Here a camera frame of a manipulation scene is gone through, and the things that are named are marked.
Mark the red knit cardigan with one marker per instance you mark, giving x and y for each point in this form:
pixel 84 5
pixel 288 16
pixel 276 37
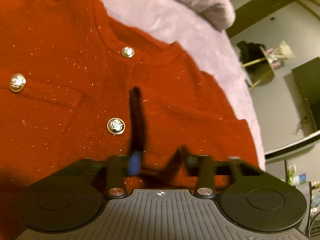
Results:
pixel 66 72

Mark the white tv shelf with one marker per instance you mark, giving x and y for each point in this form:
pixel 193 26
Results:
pixel 293 148

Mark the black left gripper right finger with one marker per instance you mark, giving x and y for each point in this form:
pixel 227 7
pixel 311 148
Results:
pixel 204 167

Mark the purple bed sheet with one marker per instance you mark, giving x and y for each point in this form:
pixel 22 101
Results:
pixel 169 21

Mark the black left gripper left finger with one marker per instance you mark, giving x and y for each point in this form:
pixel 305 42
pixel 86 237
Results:
pixel 131 164

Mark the black television screen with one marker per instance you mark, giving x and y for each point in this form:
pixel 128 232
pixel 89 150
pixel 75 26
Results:
pixel 306 76

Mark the yellow-legged side table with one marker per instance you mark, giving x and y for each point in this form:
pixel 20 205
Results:
pixel 260 69

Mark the black clothes pile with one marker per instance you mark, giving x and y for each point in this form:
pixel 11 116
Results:
pixel 250 51

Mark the wrapped flower bouquet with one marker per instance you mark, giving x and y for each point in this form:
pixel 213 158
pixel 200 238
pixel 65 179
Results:
pixel 276 57

